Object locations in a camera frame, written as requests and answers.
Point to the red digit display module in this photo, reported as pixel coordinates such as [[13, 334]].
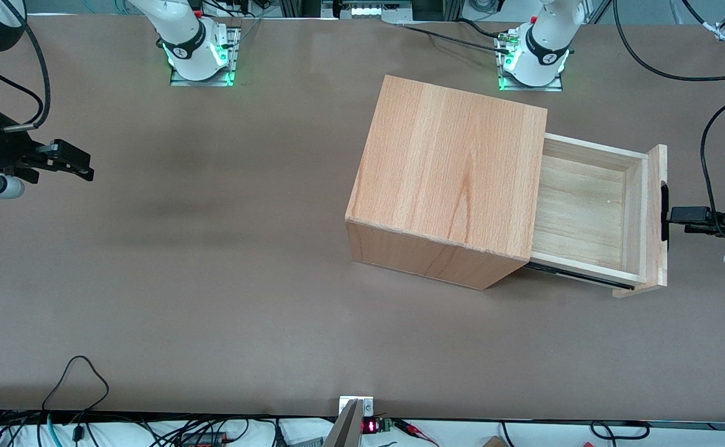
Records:
[[371, 426]]

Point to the red black clip leads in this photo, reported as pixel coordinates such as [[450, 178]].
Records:
[[415, 431]]

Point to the brown cardboard piece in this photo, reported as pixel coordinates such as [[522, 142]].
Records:
[[492, 442]]

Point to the light wooden cabinet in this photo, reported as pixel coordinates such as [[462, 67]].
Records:
[[449, 161]]

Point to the small metal bracket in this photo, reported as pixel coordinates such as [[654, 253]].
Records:
[[367, 406]]

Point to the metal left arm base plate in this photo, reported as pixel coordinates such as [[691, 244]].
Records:
[[551, 87]]

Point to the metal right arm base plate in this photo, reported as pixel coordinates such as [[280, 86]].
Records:
[[179, 81]]

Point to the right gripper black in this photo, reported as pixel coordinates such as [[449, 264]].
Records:
[[3, 151]]

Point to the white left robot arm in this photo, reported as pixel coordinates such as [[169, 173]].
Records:
[[545, 37]]

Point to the white power strip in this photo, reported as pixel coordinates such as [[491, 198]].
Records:
[[371, 9]]

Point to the aluminium camera post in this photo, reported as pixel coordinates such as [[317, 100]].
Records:
[[345, 428]]

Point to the orange black device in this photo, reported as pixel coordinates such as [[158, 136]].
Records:
[[204, 439]]

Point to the light wooden drawer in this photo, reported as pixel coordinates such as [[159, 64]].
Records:
[[579, 211]]

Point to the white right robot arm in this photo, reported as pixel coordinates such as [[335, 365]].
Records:
[[182, 31]]

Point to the black drawer slide rail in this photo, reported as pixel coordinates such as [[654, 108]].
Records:
[[579, 275]]

